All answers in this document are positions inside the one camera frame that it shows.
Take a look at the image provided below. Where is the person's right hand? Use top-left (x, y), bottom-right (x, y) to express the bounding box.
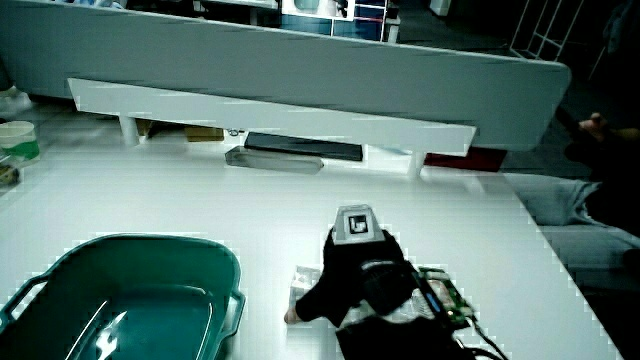
top-left (283, 203), bottom-right (476, 331)

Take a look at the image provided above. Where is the clear white milk packet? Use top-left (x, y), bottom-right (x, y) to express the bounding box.
top-left (288, 264), bottom-right (422, 325)

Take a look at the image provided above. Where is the person's right forearm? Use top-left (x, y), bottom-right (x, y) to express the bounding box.
top-left (335, 315), bottom-right (476, 360)

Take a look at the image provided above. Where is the white desk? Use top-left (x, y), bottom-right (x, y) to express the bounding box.
top-left (0, 112), bottom-right (626, 360)

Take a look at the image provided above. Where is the white desk shelf riser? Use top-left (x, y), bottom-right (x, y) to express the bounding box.
top-left (67, 77), bottom-right (478, 177)

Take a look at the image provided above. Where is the black keyboard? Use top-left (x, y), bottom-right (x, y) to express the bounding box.
top-left (243, 131), bottom-right (365, 163)

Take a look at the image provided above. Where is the grey translucent case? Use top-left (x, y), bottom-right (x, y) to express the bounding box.
top-left (224, 145), bottom-right (325, 176)

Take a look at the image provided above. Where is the red box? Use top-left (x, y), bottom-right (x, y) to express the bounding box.
top-left (424, 146), bottom-right (508, 173)

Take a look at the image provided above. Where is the brown cardboard box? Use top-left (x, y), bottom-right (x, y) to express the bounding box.
top-left (183, 125), bottom-right (226, 144)

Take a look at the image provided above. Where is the grey divider panel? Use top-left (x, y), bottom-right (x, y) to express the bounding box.
top-left (0, 0), bottom-right (573, 152)

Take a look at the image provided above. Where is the green plastic basket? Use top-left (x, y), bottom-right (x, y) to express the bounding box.
top-left (0, 233), bottom-right (247, 360)

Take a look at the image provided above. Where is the blue shelf rack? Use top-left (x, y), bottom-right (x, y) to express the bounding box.
top-left (331, 0), bottom-right (401, 44)

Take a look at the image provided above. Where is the white appliance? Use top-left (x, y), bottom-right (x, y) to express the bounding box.
top-left (280, 0), bottom-right (357, 22)

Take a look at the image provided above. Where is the white metal rack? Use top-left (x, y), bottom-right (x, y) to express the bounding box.
top-left (509, 0), bottom-right (585, 63)

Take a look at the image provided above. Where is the white and green cup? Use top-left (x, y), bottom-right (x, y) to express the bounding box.
top-left (0, 120), bottom-right (42, 165)

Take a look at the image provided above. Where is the black cable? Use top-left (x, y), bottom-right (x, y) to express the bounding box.
top-left (452, 319), bottom-right (509, 360)

